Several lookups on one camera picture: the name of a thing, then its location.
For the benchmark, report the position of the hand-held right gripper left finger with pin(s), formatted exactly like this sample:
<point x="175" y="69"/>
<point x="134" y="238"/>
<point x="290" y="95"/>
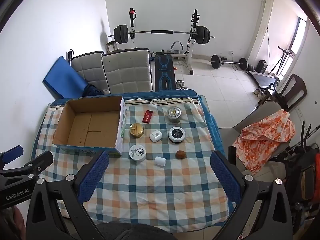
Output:
<point x="93" y="177"/>

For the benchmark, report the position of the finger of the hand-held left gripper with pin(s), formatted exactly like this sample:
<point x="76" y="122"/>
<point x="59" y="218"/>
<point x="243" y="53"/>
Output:
<point x="37" y="162"/>
<point x="12" y="153"/>

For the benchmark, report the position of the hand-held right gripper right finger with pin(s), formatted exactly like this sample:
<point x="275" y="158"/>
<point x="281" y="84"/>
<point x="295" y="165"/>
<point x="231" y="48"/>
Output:
<point x="225" y="177"/>

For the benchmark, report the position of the cardboard box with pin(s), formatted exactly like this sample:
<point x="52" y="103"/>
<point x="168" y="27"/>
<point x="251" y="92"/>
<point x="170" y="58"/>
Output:
<point x="82" y="130"/>

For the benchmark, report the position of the brown walnut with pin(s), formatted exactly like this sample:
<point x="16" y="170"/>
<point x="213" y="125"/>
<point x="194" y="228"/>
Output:
<point x="180" y="154"/>

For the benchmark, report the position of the white jar with printed lid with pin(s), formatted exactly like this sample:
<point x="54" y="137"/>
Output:
<point x="137" y="152"/>

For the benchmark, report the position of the round gold tin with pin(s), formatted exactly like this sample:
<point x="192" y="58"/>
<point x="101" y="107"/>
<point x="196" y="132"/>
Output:
<point x="136" y="130"/>

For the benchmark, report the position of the white jar with black lid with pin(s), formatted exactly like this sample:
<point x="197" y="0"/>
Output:
<point x="176" y="134"/>

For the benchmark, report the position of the small white cylinder bottle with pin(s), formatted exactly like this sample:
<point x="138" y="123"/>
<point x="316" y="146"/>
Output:
<point x="160" y="161"/>

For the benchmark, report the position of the white earbud case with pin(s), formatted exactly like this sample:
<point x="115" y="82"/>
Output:
<point x="155" y="136"/>

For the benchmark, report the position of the small red box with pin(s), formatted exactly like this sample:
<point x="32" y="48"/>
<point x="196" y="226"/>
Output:
<point x="147" y="116"/>

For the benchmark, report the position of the round silver tin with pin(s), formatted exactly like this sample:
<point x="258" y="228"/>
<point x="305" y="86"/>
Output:
<point x="174" y="113"/>

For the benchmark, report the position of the person's left forearm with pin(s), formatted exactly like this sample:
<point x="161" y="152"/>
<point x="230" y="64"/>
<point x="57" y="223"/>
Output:
<point x="12" y="225"/>

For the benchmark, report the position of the beige chair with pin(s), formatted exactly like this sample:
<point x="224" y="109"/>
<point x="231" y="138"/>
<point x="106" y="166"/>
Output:
<point x="232" y="130"/>

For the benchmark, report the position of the plaid blanket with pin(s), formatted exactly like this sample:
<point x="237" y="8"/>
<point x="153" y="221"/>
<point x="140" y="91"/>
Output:
<point x="150" y="192"/>

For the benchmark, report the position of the black tripod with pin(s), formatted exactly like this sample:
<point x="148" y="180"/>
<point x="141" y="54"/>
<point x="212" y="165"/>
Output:
<point x="303" y="140"/>

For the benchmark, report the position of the dark blue cloth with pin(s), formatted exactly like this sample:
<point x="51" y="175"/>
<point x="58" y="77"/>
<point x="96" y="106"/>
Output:
<point x="91" y="90"/>

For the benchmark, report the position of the blue foam mat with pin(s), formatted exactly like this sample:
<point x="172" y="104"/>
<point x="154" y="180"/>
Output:
<point x="60" y="77"/>

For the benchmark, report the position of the pair of white shoes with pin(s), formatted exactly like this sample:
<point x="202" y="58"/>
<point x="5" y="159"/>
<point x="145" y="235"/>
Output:
<point x="260" y="93"/>

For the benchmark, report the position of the chrome dumbbell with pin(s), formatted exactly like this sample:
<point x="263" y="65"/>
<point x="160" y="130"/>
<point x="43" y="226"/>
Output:
<point x="180" y="83"/>

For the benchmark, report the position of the treadmill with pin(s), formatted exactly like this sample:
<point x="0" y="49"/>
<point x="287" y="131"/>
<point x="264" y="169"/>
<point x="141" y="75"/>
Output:
<point x="262" y="77"/>

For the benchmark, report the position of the white tufted cushion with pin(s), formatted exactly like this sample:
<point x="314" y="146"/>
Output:
<point x="125" y="70"/>
<point x="87" y="67"/>

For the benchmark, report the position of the black pole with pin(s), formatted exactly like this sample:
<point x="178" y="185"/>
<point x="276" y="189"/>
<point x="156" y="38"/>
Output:
<point x="70" y="56"/>

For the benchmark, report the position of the dark wooden chair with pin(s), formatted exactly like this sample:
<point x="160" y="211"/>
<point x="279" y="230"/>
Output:
<point x="297" y="87"/>

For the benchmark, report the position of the short barbell with black plates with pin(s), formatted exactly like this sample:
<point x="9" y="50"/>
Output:
<point x="215" y="61"/>

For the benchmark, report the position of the black box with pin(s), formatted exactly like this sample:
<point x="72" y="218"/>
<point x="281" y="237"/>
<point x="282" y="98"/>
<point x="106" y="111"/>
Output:
<point x="262" y="66"/>

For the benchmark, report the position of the black weight bench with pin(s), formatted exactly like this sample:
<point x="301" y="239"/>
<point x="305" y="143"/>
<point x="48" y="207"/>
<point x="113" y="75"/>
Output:
<point x="162" y="72"/>

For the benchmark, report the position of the white barbell rack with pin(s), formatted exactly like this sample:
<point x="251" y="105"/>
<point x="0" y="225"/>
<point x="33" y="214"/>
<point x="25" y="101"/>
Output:
<point x="192" y="55"/>

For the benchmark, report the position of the wooden stool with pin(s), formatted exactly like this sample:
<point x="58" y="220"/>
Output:
<point x="111" y="47"/>

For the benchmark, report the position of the long barbell with black plates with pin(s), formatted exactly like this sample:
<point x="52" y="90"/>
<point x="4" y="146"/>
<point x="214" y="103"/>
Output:
<point x="160" y="32"/>

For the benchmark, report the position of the window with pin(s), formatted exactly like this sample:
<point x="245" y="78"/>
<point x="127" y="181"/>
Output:
<point x="300" y="35"/>

